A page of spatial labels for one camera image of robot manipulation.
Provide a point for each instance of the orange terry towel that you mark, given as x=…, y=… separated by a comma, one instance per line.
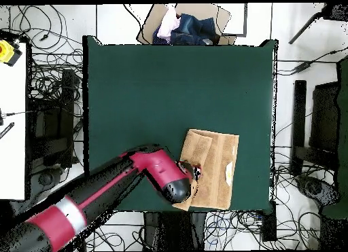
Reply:
x=217, y=159

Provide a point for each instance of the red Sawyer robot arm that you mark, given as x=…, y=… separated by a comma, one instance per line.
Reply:
x=108, y=186

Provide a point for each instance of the black power strip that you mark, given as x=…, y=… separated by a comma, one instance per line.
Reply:
x=269, y=224

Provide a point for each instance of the dark green table cloth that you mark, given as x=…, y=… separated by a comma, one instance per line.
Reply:
x=136, y=99

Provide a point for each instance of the black grey stand foot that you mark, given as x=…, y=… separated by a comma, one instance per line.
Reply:
x=315, y=188
x=46, y=178

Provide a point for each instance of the blue denim jeans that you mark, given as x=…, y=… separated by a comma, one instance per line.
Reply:
x=195, y=29

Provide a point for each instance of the pink garment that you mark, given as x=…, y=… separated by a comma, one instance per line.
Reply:
x=168, y=25

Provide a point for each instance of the green covered side table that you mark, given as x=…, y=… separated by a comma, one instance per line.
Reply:
x=343, y=127

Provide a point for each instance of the brown cardboard box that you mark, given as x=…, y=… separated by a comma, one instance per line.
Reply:
x=224, y=21

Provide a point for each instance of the white desk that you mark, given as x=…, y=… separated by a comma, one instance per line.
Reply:
x=12, y=159

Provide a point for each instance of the black tripod leg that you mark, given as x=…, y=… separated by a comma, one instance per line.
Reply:
x=337, y=11

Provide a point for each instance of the yellow emergency stop button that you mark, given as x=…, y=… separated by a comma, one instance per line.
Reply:
x=6, y=52

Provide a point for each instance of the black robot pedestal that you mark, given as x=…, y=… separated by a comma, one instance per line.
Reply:
x=174, y=230

